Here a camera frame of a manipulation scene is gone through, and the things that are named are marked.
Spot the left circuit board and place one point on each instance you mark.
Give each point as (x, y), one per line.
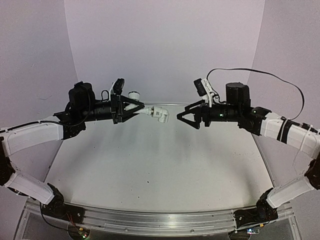
(78, 233)

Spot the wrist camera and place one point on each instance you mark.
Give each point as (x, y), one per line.
(116, 87)
(205, 90)

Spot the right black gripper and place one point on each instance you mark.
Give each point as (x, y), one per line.
(204, 114)

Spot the circuit board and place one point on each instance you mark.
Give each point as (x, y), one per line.
(78, 233)
(253, 231)

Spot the aluminium front rail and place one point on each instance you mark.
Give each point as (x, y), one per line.
(157, 224)

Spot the right circuit board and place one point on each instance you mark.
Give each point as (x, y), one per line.
(253, 231)

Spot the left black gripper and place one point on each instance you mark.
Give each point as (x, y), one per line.
(116, 114)

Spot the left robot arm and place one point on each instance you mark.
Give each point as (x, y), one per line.
(18, 139)

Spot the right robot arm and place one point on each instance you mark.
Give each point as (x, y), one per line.
(300, 138)

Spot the white elbow pipe fitting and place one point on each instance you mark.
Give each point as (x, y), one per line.
(160, 113)

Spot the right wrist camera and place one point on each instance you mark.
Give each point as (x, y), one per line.
(205, 90)

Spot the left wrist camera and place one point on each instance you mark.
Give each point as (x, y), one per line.
(116, 87)

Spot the white plastic water faucet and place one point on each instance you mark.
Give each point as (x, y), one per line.
(134, 95)

